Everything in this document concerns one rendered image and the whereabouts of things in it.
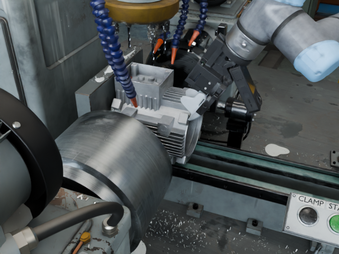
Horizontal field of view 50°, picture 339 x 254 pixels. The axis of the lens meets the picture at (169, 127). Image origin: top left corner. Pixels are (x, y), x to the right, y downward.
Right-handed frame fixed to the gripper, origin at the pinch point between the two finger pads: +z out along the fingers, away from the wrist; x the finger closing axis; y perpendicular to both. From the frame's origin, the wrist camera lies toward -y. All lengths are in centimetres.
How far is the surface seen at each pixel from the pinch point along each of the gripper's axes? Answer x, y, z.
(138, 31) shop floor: -327, 89, 176
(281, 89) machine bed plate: -79, -29, 16
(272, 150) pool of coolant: -33.2, -30.7, 15.1
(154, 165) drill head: 21.5, 2.3, -0.8
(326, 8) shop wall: -507, -96, 62
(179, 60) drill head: -26.7, 11.9, 5.2
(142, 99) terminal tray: -1.0, 12.8, 5.5
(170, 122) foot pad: 2.4, 3.9, 3.5
